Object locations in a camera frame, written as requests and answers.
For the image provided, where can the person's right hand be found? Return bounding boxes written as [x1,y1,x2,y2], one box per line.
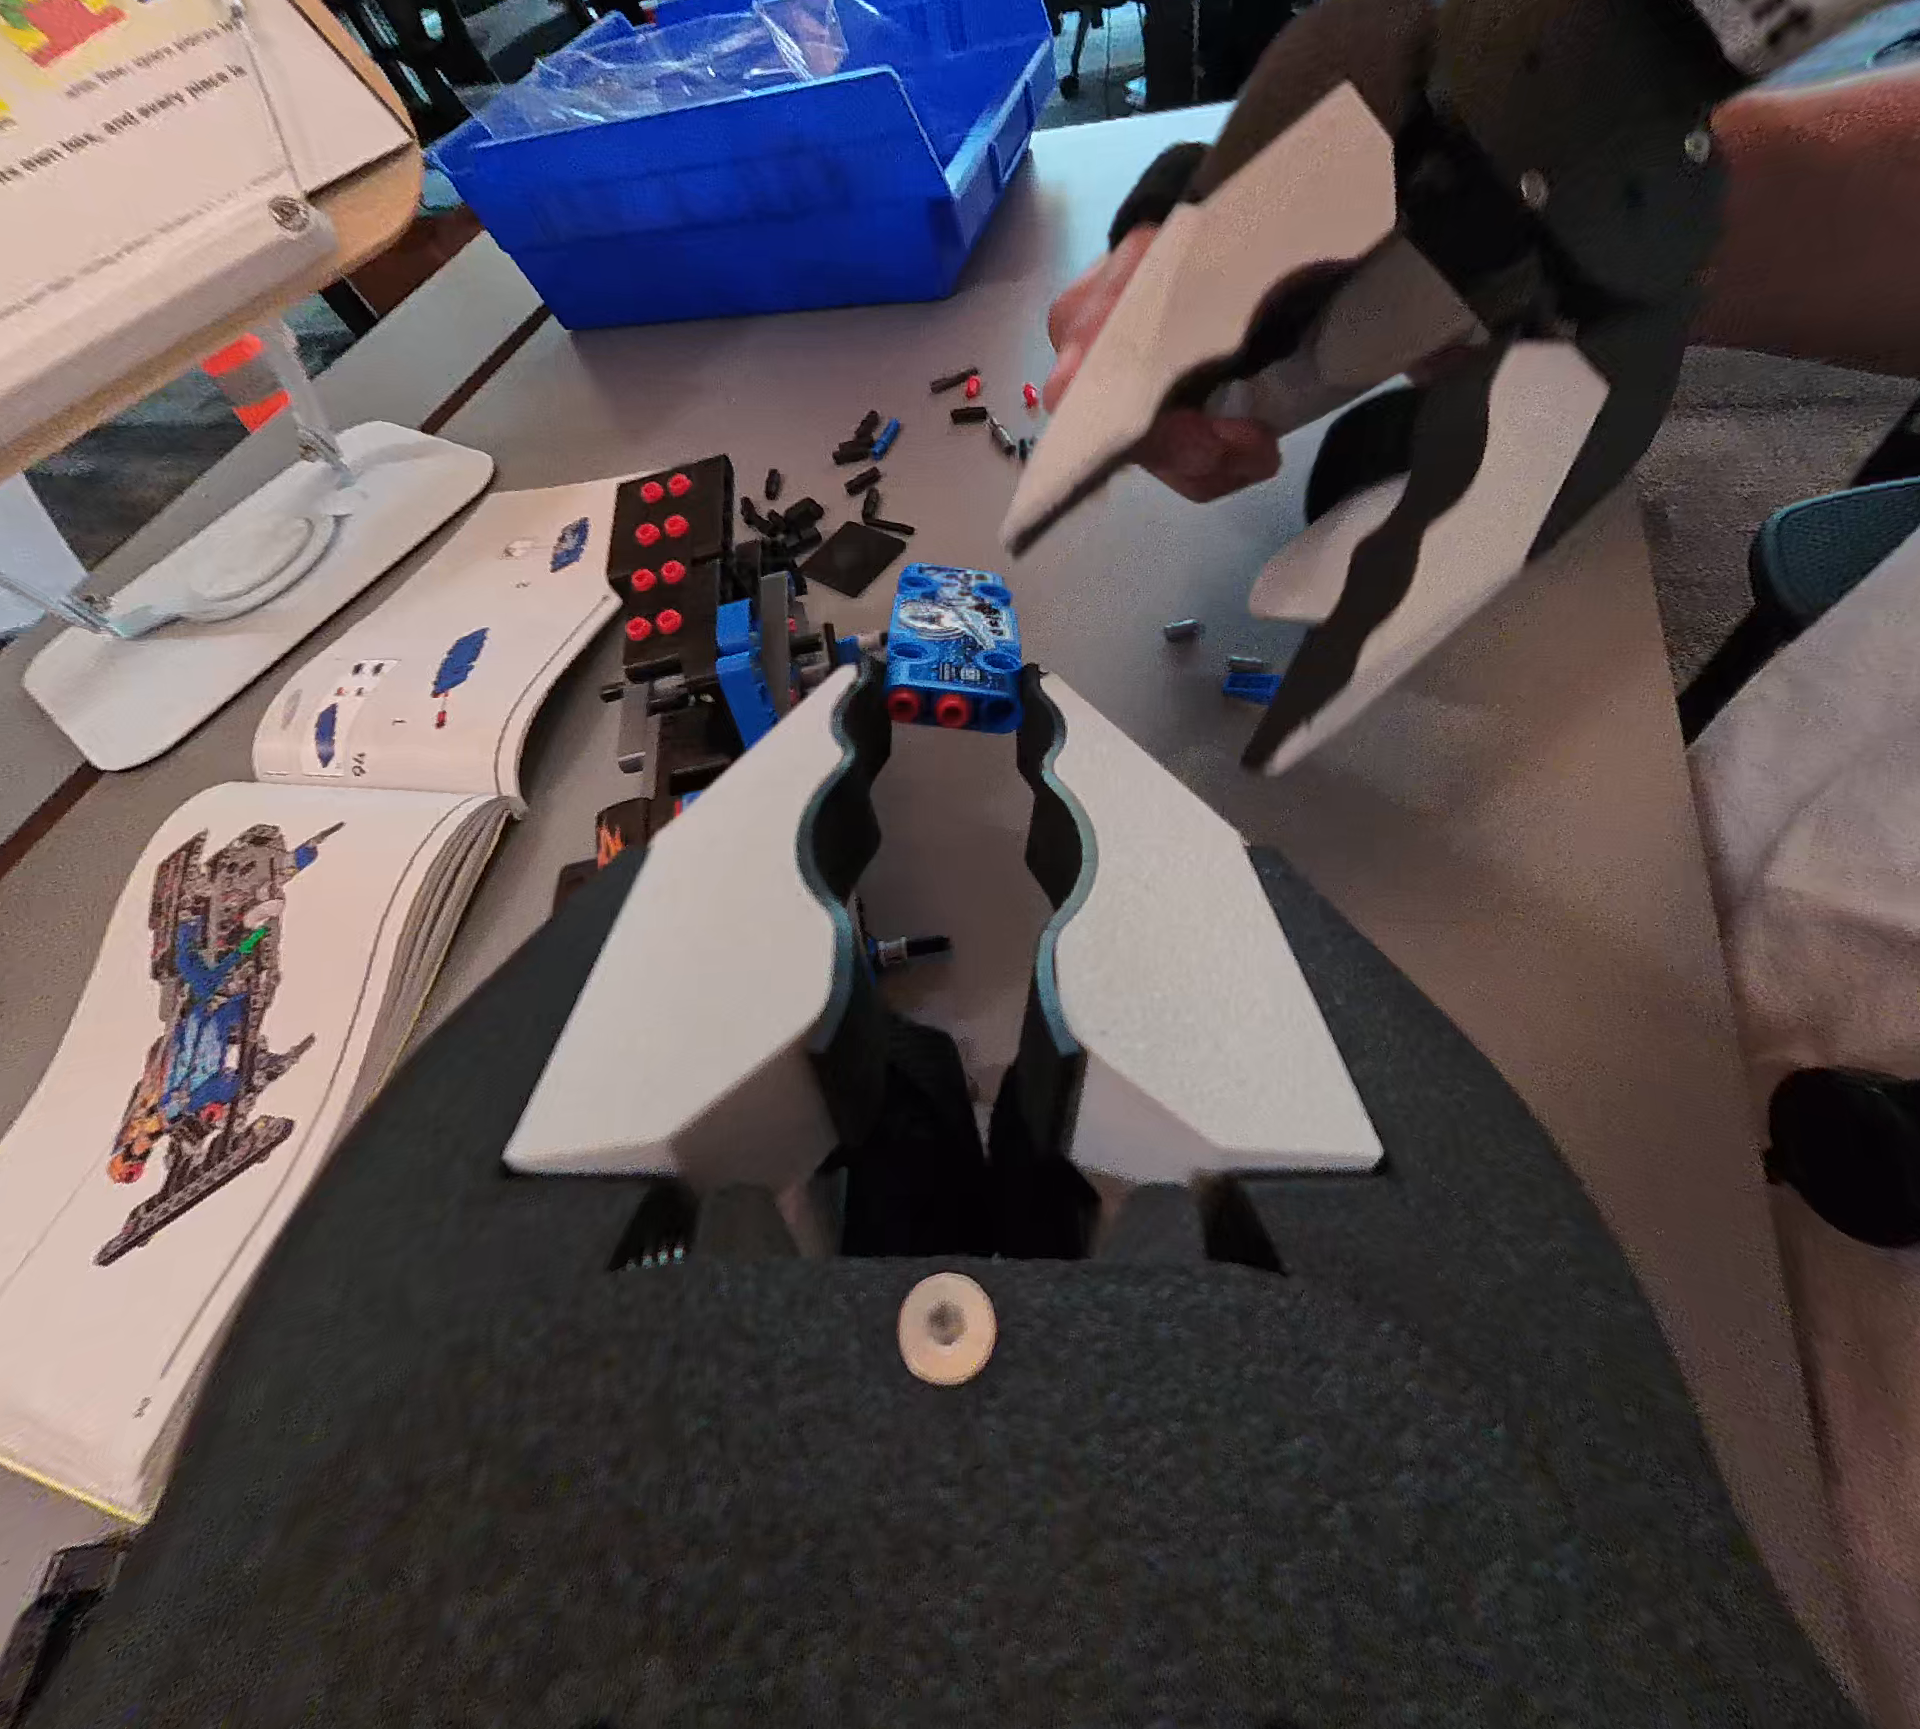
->
[1043,237,1284,504]

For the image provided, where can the scattered black lego pins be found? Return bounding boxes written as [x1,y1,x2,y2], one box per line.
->
[731,366,1052,548]

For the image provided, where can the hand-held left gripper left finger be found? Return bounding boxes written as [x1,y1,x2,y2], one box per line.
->
[502,660,894,1188]

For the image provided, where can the black square lego plate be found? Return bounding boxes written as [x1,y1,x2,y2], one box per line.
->
[805,521,912,598]

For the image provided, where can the person's right forearm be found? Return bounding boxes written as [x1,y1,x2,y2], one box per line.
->
[1693,71,1920,380]

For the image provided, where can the blue black lego vehicle model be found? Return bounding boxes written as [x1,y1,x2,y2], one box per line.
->
[554,454,888,920]

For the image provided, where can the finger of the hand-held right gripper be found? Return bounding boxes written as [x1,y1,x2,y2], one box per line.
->
[1242,337,1619,774]
[1002,83,1493,556]

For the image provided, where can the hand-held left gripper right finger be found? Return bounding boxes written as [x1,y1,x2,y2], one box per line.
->
[1016,669,1386,1182]

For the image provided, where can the wooden white document stand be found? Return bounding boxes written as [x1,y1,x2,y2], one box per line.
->
[0,0,498,771]

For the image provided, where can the black rounded object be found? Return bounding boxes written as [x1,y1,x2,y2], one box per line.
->
[1765,1066,1920,1250]

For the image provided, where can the lego instruction booklet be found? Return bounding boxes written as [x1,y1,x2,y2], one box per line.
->
[0,477,648,1522]

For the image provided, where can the clear plastic bags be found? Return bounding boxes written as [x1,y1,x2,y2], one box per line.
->
[480,0,962,133]

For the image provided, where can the printed instruction sheet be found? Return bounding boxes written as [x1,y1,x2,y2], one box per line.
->
[0,0,340,329]

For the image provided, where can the teal chair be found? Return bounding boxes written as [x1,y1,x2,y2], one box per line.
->
[1675,477,1920,740]

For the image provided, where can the blue plastic bin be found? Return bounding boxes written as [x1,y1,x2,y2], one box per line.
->
[425,0,1059,333]

